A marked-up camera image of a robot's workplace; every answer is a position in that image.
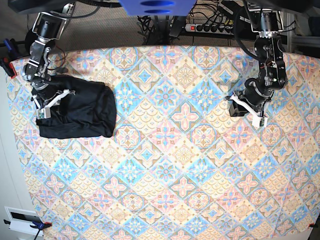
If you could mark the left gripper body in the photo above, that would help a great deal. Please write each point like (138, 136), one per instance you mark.
(253, 97)

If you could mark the white power strip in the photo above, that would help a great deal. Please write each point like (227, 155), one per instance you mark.
(208, 29)

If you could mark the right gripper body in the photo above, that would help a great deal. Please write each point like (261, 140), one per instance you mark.
(44, 96)

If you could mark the patterned tablecloth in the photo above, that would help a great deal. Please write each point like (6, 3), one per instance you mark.
(178, 166)

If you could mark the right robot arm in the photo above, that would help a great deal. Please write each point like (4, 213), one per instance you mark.
(48, 27)

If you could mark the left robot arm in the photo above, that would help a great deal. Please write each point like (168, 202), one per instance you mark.
(268, 51)

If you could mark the blue clamp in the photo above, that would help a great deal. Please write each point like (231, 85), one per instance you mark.
(13, 50)
(37, 226)

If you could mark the black t-shirt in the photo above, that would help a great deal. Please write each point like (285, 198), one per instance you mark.
(91, 112)

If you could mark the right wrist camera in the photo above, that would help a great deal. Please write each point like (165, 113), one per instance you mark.
(43, 113)

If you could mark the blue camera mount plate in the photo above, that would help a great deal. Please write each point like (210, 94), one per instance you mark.
(157, 7)

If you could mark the blue clamp lower left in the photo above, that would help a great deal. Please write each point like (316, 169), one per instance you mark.
(37, 226)

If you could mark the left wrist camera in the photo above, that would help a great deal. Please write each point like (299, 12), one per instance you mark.
(258, 121)

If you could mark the blue clamp upper left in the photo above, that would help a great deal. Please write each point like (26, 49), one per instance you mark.
(13, 50)

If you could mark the red black clamp left edge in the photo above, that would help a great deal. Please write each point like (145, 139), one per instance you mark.
(8, 67)

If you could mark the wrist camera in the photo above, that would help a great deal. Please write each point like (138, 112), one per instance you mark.
(258, 121)
(43, 113)

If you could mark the white floor outlet box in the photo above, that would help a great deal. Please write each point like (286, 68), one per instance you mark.
(20, 220)

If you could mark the black round stool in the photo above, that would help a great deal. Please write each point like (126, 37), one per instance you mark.
(30, 38)

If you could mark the red clamp lower right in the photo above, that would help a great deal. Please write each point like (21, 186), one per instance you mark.
(313, 225)

